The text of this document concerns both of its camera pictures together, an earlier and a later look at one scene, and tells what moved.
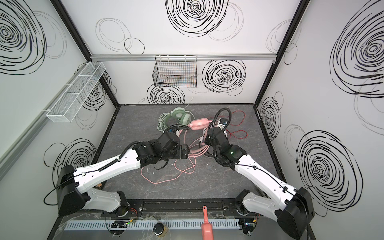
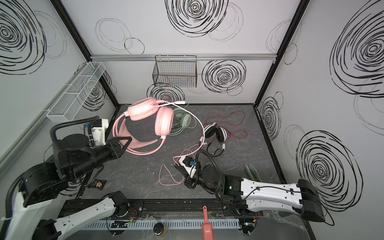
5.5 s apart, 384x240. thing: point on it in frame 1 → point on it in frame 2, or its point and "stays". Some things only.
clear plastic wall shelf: x=65 y=109 stays
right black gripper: x=218 y=132 → x=190 y=180
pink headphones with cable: x=195 y=124 → x=149 y=109
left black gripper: x=184 y=151 → x=111 y=149
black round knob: x=158 y=229 stays
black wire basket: x=177 y=71 stays
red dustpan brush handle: x=207 y=227 stays
